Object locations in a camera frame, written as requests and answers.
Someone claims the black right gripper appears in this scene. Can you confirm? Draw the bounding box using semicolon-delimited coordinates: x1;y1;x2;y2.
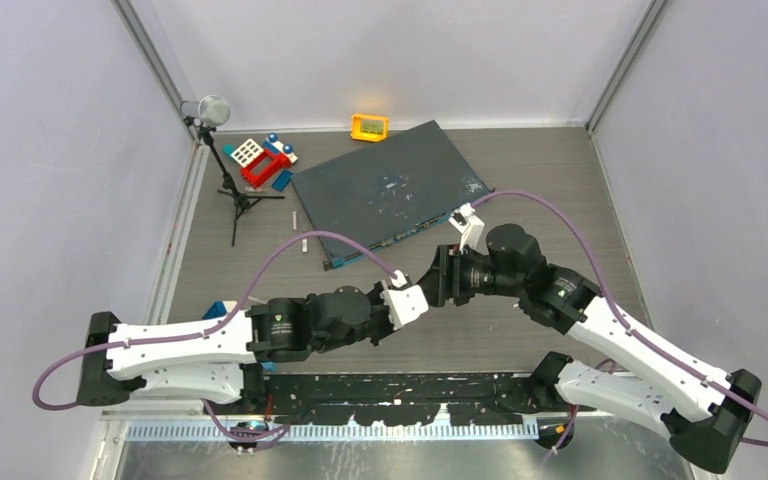
416;243;524;306

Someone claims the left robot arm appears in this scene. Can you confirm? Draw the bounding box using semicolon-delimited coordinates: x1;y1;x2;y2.
76;286;400;414

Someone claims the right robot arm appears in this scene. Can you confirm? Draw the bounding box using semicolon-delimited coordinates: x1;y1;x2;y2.
419;224;762;474

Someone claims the blue toy block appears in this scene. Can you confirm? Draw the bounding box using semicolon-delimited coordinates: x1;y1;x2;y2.
202;301;237;320

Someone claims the small blue toy brick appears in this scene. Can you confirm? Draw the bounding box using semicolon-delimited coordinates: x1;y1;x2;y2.
271;170;293;192

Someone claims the blue white toy brick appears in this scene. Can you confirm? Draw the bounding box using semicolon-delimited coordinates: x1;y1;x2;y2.
262;132;298;164

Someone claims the white window toy brick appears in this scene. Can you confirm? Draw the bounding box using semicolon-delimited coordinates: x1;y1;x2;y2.
230;138;264;168

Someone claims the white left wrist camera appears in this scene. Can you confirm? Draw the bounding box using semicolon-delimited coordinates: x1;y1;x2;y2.
381;270;429;330

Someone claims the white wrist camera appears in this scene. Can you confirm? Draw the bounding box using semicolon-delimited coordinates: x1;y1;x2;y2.
449;203;485;253
381;270;429;330

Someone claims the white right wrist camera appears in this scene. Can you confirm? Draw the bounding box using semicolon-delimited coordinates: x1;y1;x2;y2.
449;203;485;253

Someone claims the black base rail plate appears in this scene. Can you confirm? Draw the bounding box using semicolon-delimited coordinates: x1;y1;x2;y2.
249;373;571;426

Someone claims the dark grey network switch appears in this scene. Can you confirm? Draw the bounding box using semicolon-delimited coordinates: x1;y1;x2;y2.
291;120;491;251

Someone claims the red toy brick frame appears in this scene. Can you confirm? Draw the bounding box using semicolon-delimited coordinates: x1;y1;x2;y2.
240;150;292;188

